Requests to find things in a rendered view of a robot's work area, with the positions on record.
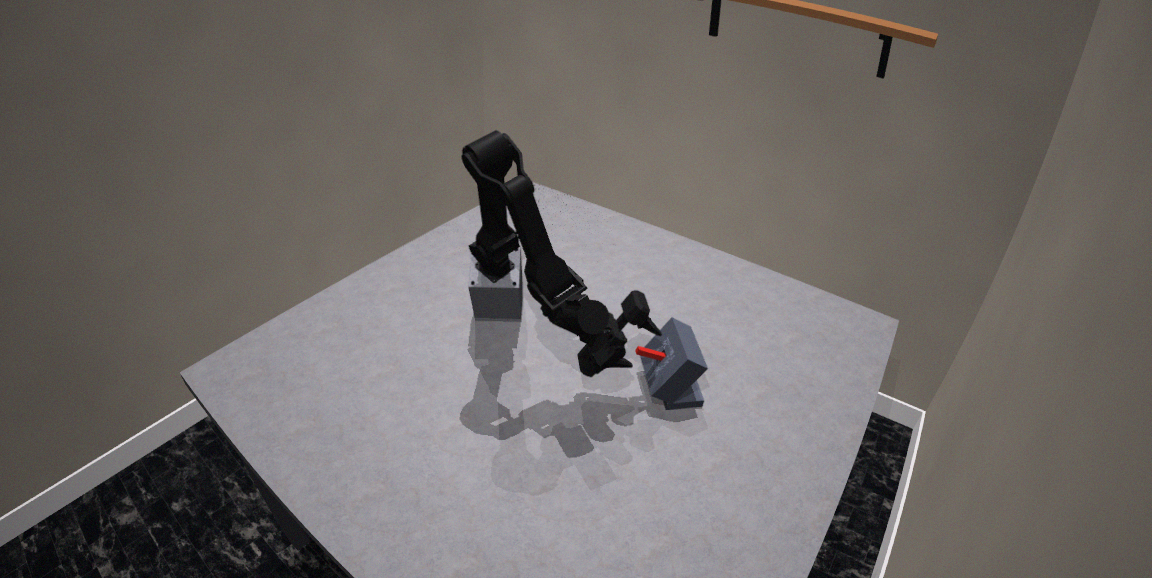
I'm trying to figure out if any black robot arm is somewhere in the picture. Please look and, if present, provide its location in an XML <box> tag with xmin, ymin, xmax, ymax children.
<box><xmin>462</xmin><ymin>130</ymin><xmax>627</xmax><ymax>367</ymax></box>

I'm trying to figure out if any red rectangular block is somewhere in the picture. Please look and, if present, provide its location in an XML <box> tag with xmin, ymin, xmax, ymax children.
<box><xmin>635</xmin><ymin>347</ymin><xmax>666</xmax><ymax>362</ymax></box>

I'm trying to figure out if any blue-grey sloped panel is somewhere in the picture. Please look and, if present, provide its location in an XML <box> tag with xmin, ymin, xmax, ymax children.
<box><xmin>641</xmin><ymin>317</ymin><xmax>708</xmax><ymax>410</ymax></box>

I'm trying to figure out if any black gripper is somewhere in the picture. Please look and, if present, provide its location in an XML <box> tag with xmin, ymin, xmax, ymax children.
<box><xmin>576</xmin><ymin>290</ymin><xmax>662</xmax><ymax>377</ymax></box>

